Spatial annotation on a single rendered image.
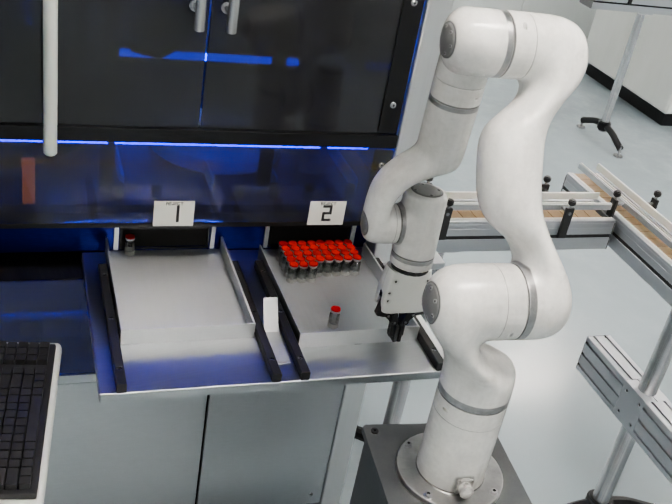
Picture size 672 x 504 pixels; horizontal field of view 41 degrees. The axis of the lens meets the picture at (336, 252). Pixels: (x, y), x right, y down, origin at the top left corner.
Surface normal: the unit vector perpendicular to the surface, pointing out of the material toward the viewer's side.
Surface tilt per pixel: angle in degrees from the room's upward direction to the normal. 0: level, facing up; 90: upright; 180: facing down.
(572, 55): 65
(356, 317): 0
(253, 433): 90
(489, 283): 26
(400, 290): 88
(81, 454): 90
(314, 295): 0
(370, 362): 0
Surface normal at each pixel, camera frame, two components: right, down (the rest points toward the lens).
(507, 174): -0.25, 0.12
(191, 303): 0.16, -0.85
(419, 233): 0.11, 0.50
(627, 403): -0.94, 0.02
